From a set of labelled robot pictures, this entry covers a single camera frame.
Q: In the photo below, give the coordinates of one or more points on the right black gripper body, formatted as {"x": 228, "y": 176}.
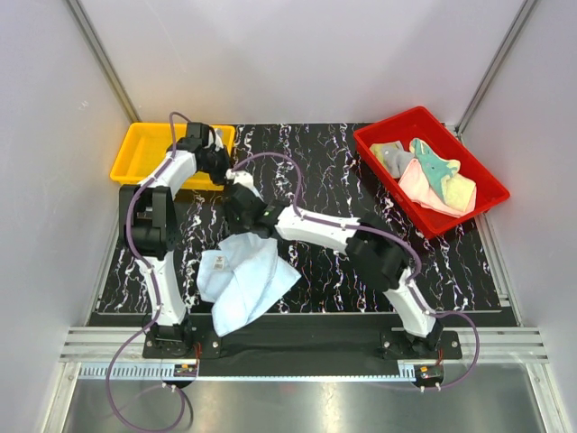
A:
{"x": 236, "y": 225}

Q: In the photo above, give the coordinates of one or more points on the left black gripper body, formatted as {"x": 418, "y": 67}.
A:
{"x": 216, "y": 165}

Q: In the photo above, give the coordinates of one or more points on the light blue towel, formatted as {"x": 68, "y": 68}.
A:
{"x": 242, "y": 279}

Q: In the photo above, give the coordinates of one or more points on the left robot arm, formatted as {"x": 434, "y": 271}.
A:
{"x": 150, "y": 230}

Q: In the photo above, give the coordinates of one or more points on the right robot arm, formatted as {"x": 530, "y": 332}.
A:
{"x": 380, "y": 259}

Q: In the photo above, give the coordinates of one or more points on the yellow plastic bin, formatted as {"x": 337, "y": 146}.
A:
{"x": 144, "y": 148}

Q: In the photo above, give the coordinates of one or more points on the grey towel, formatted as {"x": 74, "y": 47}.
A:
{"x": 395, "y": 159}

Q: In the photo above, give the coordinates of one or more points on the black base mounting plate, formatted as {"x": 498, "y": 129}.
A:
{"x": 379, "y": 334}

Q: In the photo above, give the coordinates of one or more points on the left small electronics board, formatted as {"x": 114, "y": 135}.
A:
{"x": 187, "y": 370}

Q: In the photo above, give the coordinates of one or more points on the small electronics board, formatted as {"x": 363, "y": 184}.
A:
{"x": 187, "y": 370}
{"x": 432, "y": 372}

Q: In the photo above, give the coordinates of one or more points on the pink towel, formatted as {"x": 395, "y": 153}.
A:
{"x": 414, "y": 184}

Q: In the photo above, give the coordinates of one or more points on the red plastic bin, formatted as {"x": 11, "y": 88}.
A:
{"x": 418, "y": 122}

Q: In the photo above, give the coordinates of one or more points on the teal patterned towel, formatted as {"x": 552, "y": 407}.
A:
{"x": 436, "y": 169}

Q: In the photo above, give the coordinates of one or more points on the yellow-green towel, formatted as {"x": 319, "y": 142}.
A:
{"x": 459, "y": 193}

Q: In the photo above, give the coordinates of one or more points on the right small electronics board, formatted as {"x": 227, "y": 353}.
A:
{"x": 432, "y": 372}

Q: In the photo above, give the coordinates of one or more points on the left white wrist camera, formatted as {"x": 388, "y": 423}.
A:
{"x": 215, "y": 139}

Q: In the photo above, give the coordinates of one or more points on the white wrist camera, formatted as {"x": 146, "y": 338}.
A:
{"x": 239, "y": 177}
{"x": 215, "y": 139}

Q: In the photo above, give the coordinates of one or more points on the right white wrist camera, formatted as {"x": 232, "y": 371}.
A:
{"x": 239, "y": 177}

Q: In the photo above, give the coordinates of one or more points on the left corner aluminium post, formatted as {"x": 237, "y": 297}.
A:
{"x": 97, "y": 48}

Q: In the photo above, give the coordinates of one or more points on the corner aluminium post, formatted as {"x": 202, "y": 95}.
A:
{"x": 506, "y": 46}
{"x": 97, "y": 48}

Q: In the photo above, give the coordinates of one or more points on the aluminium frame rail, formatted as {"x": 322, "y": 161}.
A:
{"x": 101, "y": 350}

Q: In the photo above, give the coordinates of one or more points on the right corner aluminium post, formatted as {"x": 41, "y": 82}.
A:
{"x": 506, "y": 46}

